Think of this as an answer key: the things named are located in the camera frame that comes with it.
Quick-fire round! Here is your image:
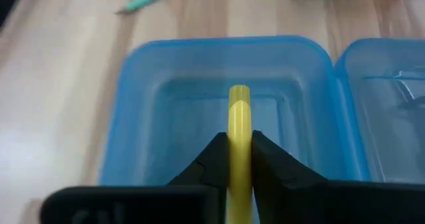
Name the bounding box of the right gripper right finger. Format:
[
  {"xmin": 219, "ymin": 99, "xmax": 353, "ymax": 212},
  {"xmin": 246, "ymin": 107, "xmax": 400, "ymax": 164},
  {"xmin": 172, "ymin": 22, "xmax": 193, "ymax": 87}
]
[{"xmin": 251, "ymin": 130, "xmax": 425, "ymax": 224}]

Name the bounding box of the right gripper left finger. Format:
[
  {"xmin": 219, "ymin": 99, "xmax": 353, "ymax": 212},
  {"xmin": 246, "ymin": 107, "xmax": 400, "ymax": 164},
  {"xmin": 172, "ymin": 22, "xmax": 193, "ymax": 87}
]
[{"xmin": 39, "ymin": 132, "xmax": 230, "ymax": 224}]

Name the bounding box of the yellow highlighter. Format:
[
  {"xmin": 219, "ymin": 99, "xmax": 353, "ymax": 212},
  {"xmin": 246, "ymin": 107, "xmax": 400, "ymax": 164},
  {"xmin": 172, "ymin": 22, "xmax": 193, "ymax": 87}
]
[{"xmin": 225, "ymin": 84, "xmax": 255, "ymax": 224}]

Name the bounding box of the blue plastic pencil box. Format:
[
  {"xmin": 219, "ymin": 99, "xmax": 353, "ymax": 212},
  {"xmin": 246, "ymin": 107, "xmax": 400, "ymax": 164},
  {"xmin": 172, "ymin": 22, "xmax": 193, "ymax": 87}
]
[{"xmin": 99, "ymin": 34, "xmax": 425, "ymax": 188}]

